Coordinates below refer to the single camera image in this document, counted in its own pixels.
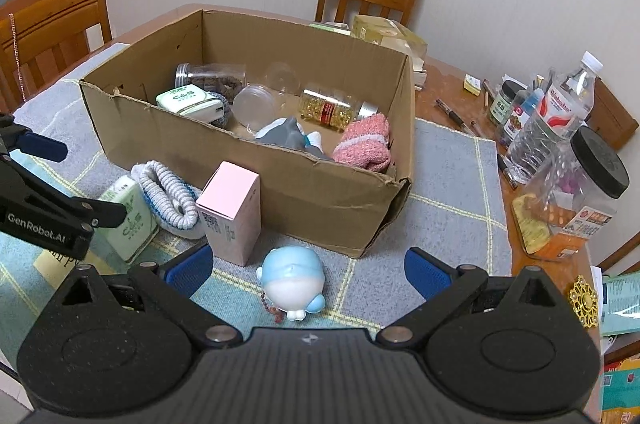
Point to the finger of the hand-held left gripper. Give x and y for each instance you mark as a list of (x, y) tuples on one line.
[(100, 211), (45, 147)]

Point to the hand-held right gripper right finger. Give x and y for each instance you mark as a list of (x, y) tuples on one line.
[(425, 269)]

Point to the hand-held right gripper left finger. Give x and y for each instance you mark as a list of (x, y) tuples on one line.
[(190, 266)]

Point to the green white tissue pack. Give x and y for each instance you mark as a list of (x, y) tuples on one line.
[(132, 219), (187, 102)]

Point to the blue white round toy figure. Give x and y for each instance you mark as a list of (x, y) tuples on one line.
[(292, 274)]

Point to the brown cardboard box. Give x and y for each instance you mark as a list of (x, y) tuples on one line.
[(300, 199)]

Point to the pink fuzzy sock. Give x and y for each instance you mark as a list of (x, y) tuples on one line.
[(362, 144)]

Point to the grey shark plush toy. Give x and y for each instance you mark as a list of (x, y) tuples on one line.
[(285, 132)]

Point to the clear plastic jar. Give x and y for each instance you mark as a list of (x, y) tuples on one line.
[(255, 107)]

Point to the clear jar with brown contents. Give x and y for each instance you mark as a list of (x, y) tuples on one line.
[(215, 79)]

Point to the clear bottle of yellow capsules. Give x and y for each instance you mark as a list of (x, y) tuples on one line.
[(325, 107)]

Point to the white blue knitted sock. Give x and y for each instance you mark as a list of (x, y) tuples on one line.
[(165, 194)]

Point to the pink carton with code label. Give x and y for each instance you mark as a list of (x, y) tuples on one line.
[(227, 199)]

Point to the blue purple checked towel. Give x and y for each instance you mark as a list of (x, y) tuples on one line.
[(450, 184)]

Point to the yellow orange packet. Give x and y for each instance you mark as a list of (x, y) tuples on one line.
[(535, 234)]

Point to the black pen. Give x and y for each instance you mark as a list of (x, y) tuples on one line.
[(507, 171)]

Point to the dark pen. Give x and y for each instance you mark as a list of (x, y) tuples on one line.
[(452, 114), (475, 128)]

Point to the dark grey knitted sock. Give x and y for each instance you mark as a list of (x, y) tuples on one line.
[(227, 110)]

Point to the gold ornament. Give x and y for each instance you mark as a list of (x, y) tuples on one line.
[(585, 301)]

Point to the dark jar with green label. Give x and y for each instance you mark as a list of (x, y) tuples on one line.
[(505, 104)]

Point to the wooden pencil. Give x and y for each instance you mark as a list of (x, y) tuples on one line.
[(487, 92)]

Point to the small bottle with blue cap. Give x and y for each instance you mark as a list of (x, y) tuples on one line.
[(527, 109)]

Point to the small yellow box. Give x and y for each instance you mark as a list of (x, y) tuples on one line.
[(472, 84)]

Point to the teal leaflet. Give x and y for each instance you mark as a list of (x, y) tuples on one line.
[(622, 304)]

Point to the clear jar with black lid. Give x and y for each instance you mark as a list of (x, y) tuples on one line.
[(597, 162)]

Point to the clear water bottle red label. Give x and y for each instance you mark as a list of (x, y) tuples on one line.
[(555, 109)]

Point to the colourful printed package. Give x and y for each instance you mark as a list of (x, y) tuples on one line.
[(622, 389)]

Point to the yellowish plastic bag package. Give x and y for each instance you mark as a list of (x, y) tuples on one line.
[(380, 32)]

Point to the green white flat packet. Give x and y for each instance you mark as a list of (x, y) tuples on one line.
[(327, 28)]

